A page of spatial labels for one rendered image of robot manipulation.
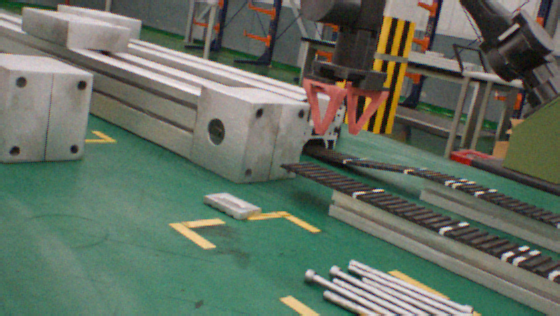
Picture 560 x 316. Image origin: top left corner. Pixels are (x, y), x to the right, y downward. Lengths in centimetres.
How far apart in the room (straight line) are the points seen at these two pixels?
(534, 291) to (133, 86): 57
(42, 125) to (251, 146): 22
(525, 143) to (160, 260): 85
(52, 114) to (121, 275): 27
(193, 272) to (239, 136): 26
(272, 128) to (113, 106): 27
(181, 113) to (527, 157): 68
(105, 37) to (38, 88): 39
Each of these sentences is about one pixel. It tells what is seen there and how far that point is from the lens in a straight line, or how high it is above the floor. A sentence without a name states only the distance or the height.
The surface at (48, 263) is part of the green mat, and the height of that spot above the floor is 78.
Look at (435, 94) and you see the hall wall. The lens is 968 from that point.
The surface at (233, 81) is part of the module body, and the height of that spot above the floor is 86.
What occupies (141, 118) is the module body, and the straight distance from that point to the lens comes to 84.
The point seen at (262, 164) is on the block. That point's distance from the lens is 72.
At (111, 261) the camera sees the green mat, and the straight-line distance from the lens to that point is 46.
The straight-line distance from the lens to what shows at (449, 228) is 59.
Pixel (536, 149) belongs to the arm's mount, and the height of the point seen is 83.
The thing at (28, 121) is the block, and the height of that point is 82.
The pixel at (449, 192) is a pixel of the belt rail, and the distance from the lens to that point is 79.
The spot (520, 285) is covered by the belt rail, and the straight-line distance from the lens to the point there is 57.
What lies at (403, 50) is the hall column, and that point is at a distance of 428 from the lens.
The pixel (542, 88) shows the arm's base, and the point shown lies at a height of 94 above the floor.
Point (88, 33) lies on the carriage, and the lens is 102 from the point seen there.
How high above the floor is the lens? 97
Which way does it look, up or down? 13 degrees down
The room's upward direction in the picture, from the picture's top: 11 degrees clockwise
